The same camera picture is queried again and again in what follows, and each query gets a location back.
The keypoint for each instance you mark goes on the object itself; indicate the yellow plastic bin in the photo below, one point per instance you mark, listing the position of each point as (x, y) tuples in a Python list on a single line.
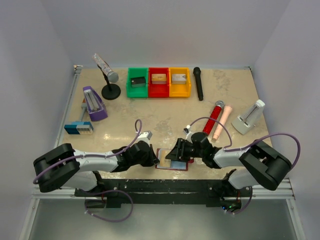
[(181, 89)]

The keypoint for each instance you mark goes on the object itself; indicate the blue grey block toy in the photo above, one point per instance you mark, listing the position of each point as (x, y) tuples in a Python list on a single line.
[(80, 127)]

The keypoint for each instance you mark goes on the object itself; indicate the red microphone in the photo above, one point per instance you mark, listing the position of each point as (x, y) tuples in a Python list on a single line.
[(219, 105)]

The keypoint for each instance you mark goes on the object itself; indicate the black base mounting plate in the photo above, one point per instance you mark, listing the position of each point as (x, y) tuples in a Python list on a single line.
[(208, 192)]

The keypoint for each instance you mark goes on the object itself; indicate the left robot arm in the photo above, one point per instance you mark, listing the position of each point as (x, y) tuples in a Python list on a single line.
[(64, 165)]

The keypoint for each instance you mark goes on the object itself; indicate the red plastic bin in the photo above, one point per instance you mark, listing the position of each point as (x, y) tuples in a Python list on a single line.
[(162, 89)]

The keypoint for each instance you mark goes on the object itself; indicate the pink microphone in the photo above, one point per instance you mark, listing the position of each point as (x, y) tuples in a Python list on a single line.
[(223, 119)]

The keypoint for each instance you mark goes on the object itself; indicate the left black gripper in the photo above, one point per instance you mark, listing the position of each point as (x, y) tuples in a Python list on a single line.
[(153, 159)]

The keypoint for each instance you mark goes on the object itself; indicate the tan card in red bin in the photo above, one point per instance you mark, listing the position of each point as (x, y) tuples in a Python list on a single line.
[(158, 78)]

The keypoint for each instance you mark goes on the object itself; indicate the black card in green bin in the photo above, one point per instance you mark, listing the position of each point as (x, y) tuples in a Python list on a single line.
[(137, 82)]

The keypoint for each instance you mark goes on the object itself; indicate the glitter silver microphone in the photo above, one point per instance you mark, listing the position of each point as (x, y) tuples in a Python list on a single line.
[(105, 67)]

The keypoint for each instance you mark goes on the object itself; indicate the red leather card holder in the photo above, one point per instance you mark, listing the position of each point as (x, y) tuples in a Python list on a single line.
[(175, 165)]

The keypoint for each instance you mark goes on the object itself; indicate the black microphone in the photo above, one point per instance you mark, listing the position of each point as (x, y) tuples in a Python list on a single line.
[(198, 82)]

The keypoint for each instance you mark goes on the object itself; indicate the green plastic bin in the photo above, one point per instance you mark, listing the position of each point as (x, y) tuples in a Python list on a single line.
[(141, 92)]

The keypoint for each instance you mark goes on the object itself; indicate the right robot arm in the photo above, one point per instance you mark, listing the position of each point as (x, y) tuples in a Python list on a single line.
[(260, 163)]

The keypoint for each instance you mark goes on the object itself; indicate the silver card in yellow bin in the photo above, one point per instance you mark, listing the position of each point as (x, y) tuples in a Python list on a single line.
[(179, 79)]

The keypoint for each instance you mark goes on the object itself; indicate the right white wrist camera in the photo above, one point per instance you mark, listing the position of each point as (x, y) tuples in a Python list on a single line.
[(188, 132)]

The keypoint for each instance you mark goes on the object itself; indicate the white metronome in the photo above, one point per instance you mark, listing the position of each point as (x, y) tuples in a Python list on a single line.
[(244, 122)]

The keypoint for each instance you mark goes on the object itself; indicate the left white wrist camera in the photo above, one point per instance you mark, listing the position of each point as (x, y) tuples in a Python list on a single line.
[(145, 137)]

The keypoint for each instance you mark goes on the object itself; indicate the aluminium frame rail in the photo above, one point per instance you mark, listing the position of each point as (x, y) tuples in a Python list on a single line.
[(34, 203)]

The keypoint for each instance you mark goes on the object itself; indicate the black microphone stand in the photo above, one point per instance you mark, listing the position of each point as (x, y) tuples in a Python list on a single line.
[(111, 90)]

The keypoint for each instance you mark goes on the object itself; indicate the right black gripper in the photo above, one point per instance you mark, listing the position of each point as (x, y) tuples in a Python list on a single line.
[(176, 153)]

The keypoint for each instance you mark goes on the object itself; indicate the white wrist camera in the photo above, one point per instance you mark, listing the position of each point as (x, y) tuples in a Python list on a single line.
[(188, 132), (145, 137)]

